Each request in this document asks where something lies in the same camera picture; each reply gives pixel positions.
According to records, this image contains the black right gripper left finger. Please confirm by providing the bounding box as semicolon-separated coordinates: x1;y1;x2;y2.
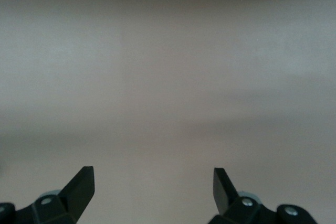
0;166;96;224

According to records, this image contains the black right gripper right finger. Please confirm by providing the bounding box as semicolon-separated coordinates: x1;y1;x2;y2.
208;167;318;224

